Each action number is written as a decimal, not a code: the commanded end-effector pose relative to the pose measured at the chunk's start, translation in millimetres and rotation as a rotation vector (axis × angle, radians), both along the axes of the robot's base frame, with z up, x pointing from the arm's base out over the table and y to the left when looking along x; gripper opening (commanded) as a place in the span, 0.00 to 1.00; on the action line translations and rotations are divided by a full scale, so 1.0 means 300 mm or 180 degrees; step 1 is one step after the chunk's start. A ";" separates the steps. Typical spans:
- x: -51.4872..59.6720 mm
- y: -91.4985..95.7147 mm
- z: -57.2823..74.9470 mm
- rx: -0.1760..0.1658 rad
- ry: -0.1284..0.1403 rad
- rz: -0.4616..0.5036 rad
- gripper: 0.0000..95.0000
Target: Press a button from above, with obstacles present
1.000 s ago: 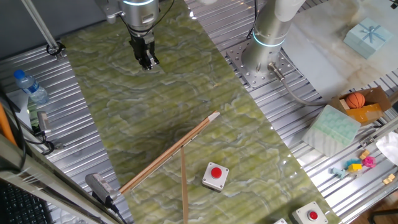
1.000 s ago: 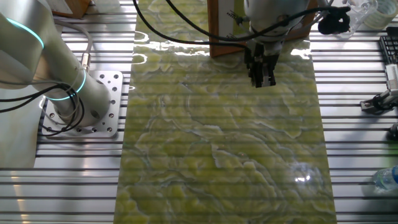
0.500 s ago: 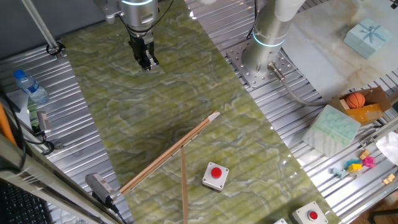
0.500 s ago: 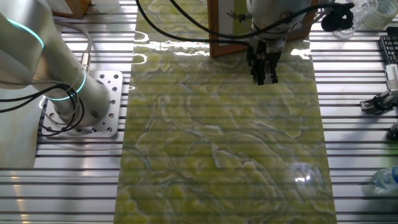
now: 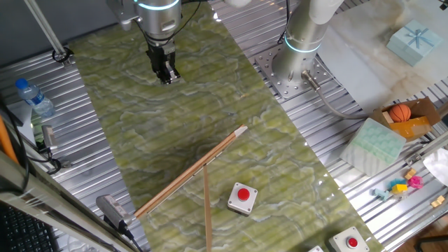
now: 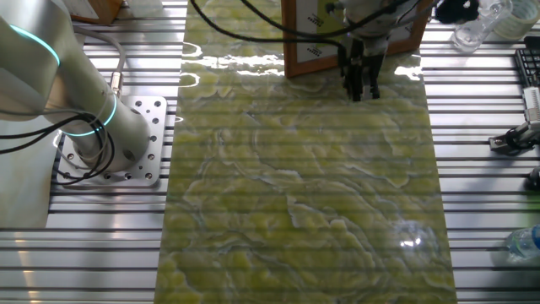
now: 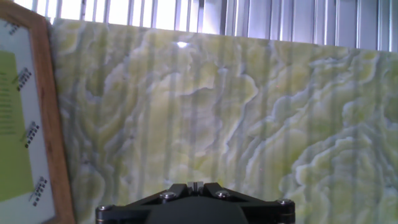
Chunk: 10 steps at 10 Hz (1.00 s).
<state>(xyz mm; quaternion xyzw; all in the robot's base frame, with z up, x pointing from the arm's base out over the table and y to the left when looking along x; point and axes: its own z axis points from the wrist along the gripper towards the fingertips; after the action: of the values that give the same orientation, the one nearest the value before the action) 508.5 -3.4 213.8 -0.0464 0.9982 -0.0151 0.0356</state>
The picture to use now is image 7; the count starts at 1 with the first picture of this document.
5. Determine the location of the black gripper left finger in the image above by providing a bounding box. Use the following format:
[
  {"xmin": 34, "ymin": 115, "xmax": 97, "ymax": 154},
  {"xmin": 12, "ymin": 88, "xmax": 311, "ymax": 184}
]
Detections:
[{"xmin": 95, "ymin": 182, "xmax": 197, "ymax": 224}]

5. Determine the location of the wooden picture frame green sheet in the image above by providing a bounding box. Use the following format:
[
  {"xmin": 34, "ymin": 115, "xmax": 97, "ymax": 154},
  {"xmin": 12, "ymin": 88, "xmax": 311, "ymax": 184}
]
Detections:
[{"xmin": 0, "ymin": 7, "xmax": 77, "ymax": 224}]

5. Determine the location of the green marble pattern mat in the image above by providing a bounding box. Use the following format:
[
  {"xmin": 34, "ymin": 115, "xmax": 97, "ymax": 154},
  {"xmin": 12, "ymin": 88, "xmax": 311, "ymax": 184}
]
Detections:
[{"xmin": 49, "ymin": 18, "xmax": 398, "ymax": 224}]

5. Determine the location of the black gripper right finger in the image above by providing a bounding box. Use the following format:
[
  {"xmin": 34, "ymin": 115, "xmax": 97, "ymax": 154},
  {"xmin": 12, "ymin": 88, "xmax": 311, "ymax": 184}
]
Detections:
[{"xmin": 195, "ymin": 182, "xmax": 296, "ymax": 224}]

